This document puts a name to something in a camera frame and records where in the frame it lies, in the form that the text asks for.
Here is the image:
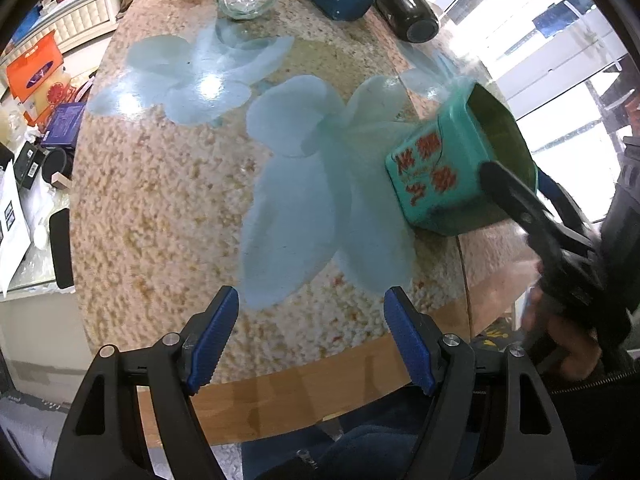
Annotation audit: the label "person's jeans legs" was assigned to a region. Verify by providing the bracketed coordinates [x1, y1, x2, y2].
[240, 385, 506, 480]

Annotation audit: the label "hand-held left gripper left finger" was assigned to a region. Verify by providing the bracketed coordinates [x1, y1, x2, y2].
[50, 285, 241, 480]

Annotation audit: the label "person's right forearm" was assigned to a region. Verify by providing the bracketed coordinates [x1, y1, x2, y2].
[542, 355, 640, 480]

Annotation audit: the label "white paper sheet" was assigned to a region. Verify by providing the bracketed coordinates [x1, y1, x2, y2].
[0, 162, 32, 297]

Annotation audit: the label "dark blue box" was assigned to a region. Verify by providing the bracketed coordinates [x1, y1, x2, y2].
[41, 102, 87, 147]

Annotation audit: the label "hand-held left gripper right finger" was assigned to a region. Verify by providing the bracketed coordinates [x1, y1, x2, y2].
[383, 286, 577, 480]

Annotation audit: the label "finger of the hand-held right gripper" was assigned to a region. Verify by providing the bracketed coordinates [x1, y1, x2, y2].
[537, 169, 588, 235]
[479, 160, 593, 261]

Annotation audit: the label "orange cardboard box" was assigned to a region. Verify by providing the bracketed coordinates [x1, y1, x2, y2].
[6, 32, 71, 128]

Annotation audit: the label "white tufted furniture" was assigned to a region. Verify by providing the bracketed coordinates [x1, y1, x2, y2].
[30, 0, 133, 61]

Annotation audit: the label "black box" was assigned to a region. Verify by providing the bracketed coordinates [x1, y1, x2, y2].
[13, 141, 47, 190]

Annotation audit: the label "teal square cup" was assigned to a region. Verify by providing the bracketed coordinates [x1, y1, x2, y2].
[384, 82, 540, 237]

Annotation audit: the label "black flat pad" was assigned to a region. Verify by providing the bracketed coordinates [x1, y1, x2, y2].
[49, 208, 76, 290]

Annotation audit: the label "person's right hand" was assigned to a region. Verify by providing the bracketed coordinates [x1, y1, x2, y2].
[520, 285, 607, 382]

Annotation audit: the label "black round container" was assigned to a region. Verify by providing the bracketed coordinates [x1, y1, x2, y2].
[41, 147, 74, 190]

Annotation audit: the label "black cylindrical bottle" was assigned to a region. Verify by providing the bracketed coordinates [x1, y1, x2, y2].
[356, 0, 441, 44]

